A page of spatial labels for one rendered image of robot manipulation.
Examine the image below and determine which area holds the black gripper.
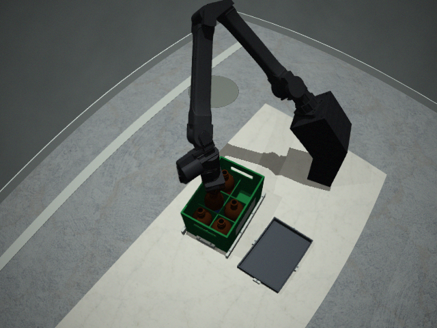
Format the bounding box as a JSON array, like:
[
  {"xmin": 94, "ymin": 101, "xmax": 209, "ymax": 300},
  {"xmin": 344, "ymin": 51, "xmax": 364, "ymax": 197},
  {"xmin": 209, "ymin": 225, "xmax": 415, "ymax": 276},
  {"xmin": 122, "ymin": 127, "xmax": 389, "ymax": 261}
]
[{"xmin": 203, "ymin": 164, "xmax": 226, "ymax": 195}]

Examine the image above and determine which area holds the green crate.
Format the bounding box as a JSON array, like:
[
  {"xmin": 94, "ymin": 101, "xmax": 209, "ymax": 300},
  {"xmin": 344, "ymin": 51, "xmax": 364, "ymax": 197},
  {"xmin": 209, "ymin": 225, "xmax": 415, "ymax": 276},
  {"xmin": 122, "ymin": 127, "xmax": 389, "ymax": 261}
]
[{"xmin": 180, "ymin": 156, "xmax": 265, "ymax": 253}]

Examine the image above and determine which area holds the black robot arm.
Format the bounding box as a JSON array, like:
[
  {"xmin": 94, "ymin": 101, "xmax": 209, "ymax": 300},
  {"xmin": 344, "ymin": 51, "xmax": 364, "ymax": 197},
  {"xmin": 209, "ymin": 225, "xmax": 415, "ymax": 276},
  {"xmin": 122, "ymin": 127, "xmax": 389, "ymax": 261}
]
[{"xmin": 176, "ymin": 0, "xmax": 326, "ymax": 184}]

